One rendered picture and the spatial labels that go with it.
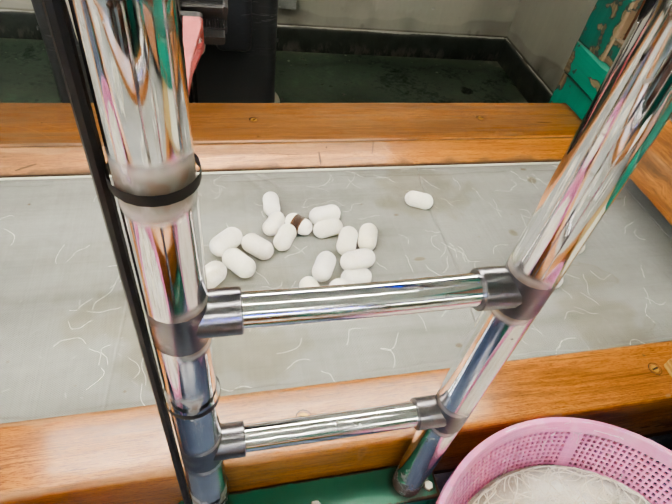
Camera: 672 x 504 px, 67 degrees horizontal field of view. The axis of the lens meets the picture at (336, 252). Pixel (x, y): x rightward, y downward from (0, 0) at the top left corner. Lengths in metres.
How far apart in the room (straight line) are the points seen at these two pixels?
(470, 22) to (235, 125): 2.22
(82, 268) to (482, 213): 0.44
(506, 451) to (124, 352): 0.32
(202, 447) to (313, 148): 0.43
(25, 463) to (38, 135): 0.38
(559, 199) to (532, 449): 0.29
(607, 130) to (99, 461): 0.35
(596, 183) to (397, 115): 0.54
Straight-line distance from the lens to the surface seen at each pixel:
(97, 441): 0.41
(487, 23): 2.84
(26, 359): 0.49
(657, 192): 0.67
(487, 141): 0.73
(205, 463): 0.31
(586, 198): 0.20
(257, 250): 0.51
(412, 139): 0.68
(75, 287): 0.53
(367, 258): 0.51
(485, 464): 0.44
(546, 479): 0.48
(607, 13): 0.85
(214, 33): 0.66
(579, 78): 0.87
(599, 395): 0.49
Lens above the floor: 1.13
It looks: 46 degrees down
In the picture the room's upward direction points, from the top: 10 degrees clockwise
